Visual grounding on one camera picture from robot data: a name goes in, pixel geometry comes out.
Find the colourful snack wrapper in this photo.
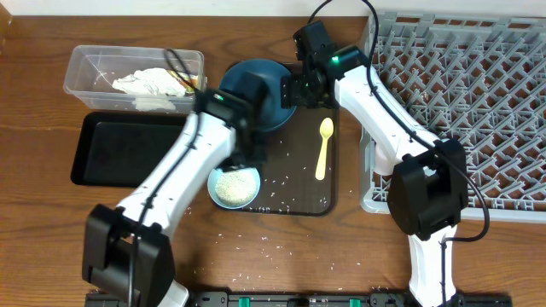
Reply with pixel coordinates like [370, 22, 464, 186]
[168, 70, 200, 96]

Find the light blue rice bowl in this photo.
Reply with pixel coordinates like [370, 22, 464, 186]
[207, 168, 261, 210]

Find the white paper napkin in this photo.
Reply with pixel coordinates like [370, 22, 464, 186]
[113, 67, 185, 112]

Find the pink plastic cup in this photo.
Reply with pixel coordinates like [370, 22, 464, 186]
[374, 144, 397, 176]

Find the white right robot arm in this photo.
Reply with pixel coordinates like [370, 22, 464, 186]
[281, 43, 468, 306]

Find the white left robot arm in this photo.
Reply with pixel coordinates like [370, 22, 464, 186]
[82, 72, 268, 306]

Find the clear plastic waste bin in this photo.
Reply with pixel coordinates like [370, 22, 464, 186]
[63, 45, 206, 113]

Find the black waste tray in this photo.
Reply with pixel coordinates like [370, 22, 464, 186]
[71, 112, 186, 188]

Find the grey dishwasher rack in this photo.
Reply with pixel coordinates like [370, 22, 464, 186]
[361, 12, 545, 223]

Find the dark blue bowl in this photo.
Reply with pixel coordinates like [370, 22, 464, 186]
[219, 59, 296, 132]

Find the yellow plastic spoon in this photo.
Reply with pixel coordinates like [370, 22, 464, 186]
[315, 118, 334, 181]

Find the dark brown serving tray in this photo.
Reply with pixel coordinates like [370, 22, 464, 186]
[241, 107, 340, 217]

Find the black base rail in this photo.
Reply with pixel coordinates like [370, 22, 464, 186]
[84, 292, 513, 307]

